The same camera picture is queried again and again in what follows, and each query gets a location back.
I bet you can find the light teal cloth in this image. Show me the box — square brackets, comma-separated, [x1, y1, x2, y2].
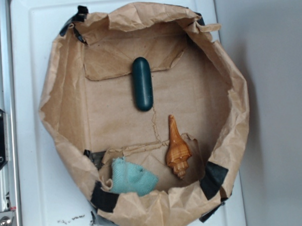
[110, 157, 158, 197]

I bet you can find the orange spiral seashell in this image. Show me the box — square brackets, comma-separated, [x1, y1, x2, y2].
[166, 114, 192, 180]

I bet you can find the dark green plastic pickle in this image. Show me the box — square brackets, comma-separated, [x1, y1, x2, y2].
[132, 57, 154, 112]

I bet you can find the brown paper bag bin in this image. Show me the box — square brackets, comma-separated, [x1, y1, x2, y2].
[39, 2, 249, 226]

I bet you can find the white plastic tray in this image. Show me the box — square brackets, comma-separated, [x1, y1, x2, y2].
[9, 0, 249, 226]

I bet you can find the aluminium frame rail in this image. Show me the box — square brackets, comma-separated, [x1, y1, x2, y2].
[0, 0, 22, 226]

